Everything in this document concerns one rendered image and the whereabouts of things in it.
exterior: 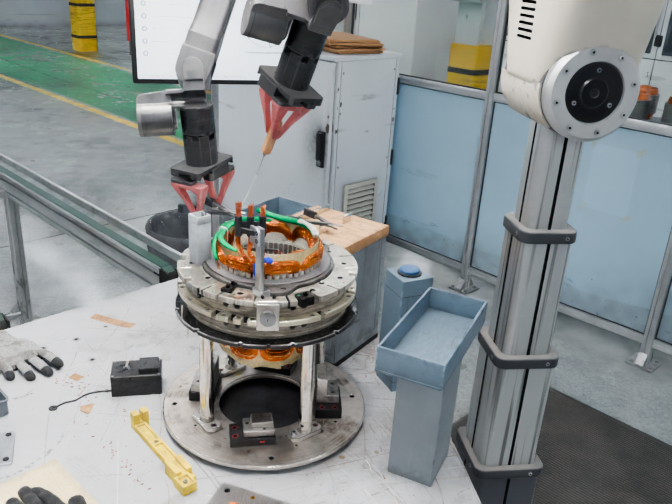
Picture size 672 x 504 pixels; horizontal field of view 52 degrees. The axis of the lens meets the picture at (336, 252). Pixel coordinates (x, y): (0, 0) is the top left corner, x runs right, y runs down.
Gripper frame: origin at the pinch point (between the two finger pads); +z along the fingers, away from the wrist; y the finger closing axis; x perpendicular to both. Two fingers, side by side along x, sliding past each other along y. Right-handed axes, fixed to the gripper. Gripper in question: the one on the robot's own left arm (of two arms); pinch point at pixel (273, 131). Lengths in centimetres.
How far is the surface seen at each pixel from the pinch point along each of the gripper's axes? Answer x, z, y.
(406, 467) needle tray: 13, 38, 46
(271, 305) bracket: -6.7, 18.7, 20.7
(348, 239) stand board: 27.7, 25.5, 2.0
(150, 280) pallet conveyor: 22, 87, -55
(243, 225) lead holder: -9.0, 10.1, 10.8
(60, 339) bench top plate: -16, 71, -26
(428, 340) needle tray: 15.7, 18.0, 35.8
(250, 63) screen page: 58, 31, -86
